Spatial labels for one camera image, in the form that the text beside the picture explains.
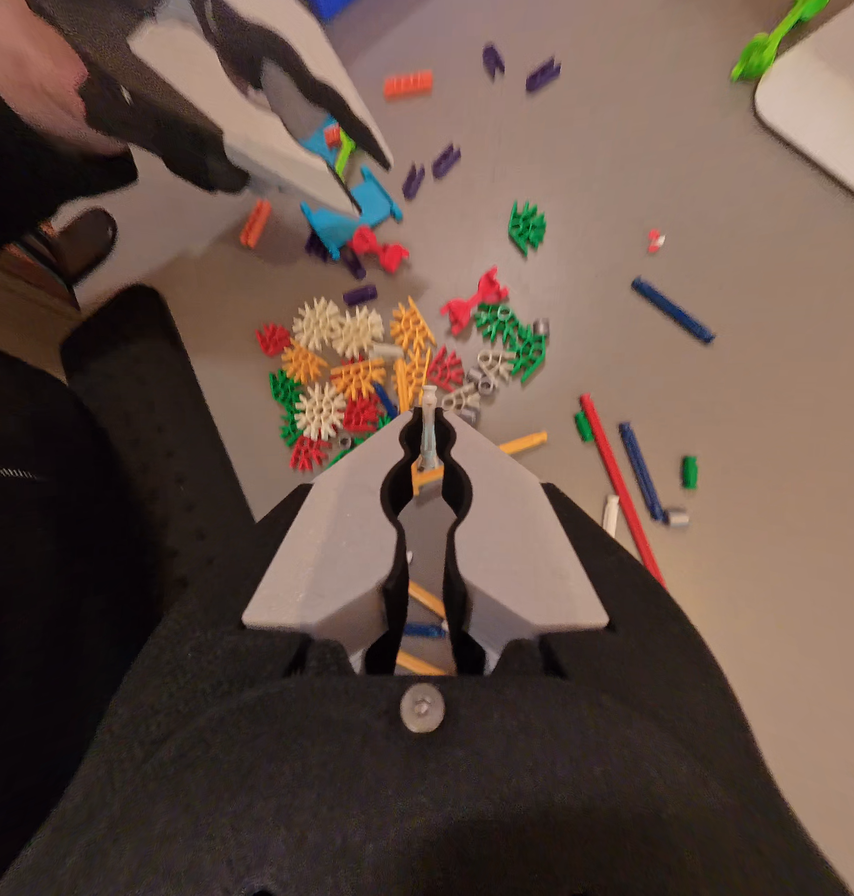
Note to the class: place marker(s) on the white stand base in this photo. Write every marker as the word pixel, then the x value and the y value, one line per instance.
pixel 826 105

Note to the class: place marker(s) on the red and white small bit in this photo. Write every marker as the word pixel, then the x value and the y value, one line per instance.
pixel 655 241

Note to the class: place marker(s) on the heap of mixed toy rods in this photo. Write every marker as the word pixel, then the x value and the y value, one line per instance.
pixel 423 630

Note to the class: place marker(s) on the red toy spool piece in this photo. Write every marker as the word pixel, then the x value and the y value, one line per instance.
pixel 472 301
pixel 378 250

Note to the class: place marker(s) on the orange toy brick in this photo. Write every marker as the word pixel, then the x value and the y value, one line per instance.
pixel 332 136
pixel 255 224
pixel 407 84

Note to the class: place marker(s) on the dark chair caster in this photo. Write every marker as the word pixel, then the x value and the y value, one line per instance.
pixel 84 241

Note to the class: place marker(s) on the red long toy rod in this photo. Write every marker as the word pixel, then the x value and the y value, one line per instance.
pixel 619 483

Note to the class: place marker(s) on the lime green toy spool piece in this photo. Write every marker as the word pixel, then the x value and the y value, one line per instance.
pixel 344 154
pixel 770 45

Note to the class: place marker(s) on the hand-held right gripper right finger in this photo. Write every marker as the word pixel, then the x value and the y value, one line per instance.
pixel 532 560

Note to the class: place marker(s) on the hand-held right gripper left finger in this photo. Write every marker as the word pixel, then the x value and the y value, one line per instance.
pixel 315 560

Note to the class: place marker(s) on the cyan toy panel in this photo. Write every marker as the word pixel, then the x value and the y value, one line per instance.
pixel 350 217
pixel 318 140

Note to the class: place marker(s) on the green short toy rod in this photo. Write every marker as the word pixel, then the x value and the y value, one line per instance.
pixel 689 472
pixel 583 427

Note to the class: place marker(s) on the yellow toy rod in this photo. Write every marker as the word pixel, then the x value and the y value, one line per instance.
pixel 523 442

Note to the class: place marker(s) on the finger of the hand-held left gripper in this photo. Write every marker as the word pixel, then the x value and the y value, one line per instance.
pixel 259 140
pixel 315 49

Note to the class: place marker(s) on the person's left hand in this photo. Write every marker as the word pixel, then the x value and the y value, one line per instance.
pixel 35 77

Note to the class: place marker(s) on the purple toy clip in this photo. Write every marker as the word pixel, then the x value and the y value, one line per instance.
pixel 542 75
pixel 445 161
pixel 493 59
pixel 353 264
pixel 413 180
pixel 318 246
pixel 360 294

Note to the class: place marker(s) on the black mesh chair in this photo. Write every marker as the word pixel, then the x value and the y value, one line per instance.
pixel 140 420

